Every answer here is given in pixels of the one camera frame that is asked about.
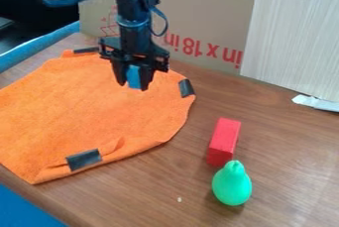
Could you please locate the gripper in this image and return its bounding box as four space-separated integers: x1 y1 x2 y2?
96 22 171 92

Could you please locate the cardboard box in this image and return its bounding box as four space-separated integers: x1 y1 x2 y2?
75 0 339 76

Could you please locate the blue cube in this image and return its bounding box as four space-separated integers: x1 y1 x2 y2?
125 64 144 90

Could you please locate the white board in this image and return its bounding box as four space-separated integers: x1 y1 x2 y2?
238 0 339 104

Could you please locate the green toy pear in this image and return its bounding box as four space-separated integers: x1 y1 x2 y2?
210 160 255 207

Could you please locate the red block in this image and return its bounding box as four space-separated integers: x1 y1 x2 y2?
205 117 243 168

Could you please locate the orange cloth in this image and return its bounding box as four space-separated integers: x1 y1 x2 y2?
0 46 198 185

